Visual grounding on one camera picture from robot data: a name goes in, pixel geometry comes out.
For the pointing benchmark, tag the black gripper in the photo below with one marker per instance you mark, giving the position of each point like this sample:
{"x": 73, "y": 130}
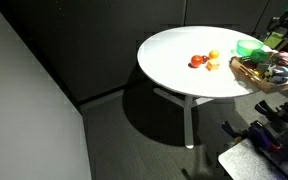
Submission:
{"x": 281, "y": 23}

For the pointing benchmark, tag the wooden tray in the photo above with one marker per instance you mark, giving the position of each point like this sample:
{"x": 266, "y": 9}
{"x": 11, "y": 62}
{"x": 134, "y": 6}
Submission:
{"x": 250, "y": 77}

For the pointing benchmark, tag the green toy block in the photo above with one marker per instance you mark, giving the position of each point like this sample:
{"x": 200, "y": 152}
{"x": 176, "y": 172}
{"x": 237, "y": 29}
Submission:
{"x": 259, "y": 56}

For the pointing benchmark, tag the green translucent bowl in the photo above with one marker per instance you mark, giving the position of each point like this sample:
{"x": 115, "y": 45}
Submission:
{"x": 249, "y": 47}

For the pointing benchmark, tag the grey toy block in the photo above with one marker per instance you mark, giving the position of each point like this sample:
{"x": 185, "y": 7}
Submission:
{"x": 263, "y": 66}

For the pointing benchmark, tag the pink toy block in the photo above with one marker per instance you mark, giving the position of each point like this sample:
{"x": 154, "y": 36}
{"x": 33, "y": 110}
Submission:
{"x": 249, "y": 63}

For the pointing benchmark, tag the black block letter A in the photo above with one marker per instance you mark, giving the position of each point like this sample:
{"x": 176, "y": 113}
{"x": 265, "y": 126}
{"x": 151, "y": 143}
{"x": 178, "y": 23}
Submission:
{"x": 280, "y": 77}

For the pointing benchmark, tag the orange toy fruit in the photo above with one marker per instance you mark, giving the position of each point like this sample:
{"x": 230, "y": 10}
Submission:
{"x": 214, "y": 54}

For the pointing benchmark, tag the black spring clamp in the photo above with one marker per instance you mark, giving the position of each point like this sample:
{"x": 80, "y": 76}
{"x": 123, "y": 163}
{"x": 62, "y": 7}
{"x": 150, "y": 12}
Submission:
{"x": 265, "y": 110}

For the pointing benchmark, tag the small dark red fruit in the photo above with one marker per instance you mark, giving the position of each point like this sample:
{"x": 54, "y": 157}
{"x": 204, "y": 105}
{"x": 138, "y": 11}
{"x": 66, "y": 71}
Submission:
{"x": 205, "y": 59}

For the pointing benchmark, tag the red toy tomato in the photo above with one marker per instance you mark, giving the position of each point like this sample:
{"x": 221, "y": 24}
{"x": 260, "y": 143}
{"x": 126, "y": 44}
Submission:
{"x": 196, "y": 61}

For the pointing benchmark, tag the purple clamp orange tips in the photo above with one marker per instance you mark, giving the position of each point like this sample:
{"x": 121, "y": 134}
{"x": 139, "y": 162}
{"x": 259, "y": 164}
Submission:
{"x": 263, "y": 136}

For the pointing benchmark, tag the white table base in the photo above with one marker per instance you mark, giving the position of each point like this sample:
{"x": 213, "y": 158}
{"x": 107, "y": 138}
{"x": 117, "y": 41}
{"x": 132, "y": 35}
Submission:
{"x": 188, "y": 113}

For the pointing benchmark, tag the grey bench plate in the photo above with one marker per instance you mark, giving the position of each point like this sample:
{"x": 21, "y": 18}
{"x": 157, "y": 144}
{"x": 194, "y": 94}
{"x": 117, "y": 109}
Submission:
{"x": 244, "y": 163}

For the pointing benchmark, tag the grey partition panel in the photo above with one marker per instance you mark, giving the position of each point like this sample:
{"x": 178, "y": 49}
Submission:
{"x": 24, "y": 113}

